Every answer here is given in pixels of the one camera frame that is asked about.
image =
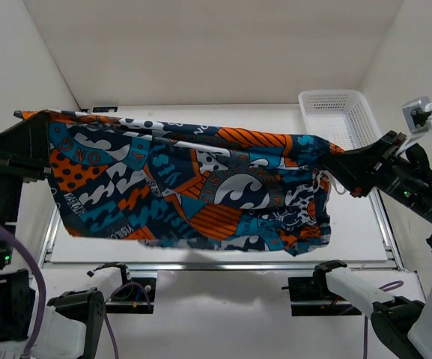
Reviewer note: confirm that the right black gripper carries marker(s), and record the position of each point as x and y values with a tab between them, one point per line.
352	167

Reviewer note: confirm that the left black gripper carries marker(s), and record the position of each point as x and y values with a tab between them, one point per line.
21	149

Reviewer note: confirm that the colourful patterned shorts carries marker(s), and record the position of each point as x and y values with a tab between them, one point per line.
175	185

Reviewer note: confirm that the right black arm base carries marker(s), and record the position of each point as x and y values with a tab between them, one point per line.
310	296

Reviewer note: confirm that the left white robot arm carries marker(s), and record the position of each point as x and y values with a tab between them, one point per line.
31	324

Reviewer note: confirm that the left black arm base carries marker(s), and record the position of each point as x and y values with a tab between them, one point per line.
124	293

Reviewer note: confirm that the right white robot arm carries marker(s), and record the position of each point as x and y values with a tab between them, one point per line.
402	324

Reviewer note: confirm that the white perforated plastic basket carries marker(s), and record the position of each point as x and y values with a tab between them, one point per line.
340	116

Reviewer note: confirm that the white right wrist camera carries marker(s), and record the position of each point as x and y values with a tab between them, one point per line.
418	116

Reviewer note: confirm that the black corner bracket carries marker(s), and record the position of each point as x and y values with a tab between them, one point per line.
104	109

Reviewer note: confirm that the aluminium right rail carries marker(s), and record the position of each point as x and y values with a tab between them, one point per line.
383	221

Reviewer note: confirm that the aluminium rail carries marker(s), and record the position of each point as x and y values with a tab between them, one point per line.
283	266
383	221
49	238

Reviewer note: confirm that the aluminium left rail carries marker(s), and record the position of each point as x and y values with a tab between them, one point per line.
49	238

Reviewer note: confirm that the aluminium front rail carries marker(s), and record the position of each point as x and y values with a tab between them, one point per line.
283	266

